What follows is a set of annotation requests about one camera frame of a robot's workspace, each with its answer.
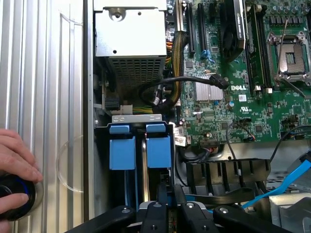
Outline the grey metal disk bay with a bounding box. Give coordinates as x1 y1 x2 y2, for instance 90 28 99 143
94 114 176 209

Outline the empty blue disk carrier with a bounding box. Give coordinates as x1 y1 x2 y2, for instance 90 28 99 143
108 124 139 207

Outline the person's bare hand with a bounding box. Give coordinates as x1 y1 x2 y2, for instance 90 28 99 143
0 128 44 233

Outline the black fan shroud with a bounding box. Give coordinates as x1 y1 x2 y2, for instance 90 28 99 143
185 159 272 195

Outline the silver metal drive cage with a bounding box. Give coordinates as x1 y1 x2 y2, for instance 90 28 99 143
267 179 311 233

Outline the silver chipset heatsink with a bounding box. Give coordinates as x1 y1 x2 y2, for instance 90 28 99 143
195 74 225 102

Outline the green Dell motherboard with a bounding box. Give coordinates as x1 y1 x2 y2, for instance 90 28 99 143
165 0 311 148

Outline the open PC case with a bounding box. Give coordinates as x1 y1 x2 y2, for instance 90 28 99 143
82 0 311 233

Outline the black control knob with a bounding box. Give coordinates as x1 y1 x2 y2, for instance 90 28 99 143
0 172 45 221

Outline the metal locking lever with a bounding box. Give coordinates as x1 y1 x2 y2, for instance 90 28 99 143
276 18 289 75
281 77 307 98

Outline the installed green RAM stick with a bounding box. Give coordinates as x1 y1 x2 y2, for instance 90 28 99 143
245 4 266 91

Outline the CPU socket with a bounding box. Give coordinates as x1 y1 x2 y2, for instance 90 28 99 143
267 31 311 82

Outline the grey power supply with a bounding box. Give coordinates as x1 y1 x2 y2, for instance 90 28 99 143
93 0 169 92

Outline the black expansion slot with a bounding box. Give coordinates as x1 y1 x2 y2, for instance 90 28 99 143
185 1 196 56
197 1 208 53

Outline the thin black fan wire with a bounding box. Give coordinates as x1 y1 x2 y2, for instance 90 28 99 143
225 122 256 161

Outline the flat light blue SATA wire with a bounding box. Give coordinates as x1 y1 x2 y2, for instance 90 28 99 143
242 155 311 210

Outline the curved black wire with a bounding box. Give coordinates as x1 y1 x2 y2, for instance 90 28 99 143
269 125 311 160

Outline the black SATA wire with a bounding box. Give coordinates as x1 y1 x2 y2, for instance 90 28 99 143
138 73 229 104

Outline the braided power cable bundle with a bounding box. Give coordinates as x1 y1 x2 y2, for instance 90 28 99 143
152 30 190 113

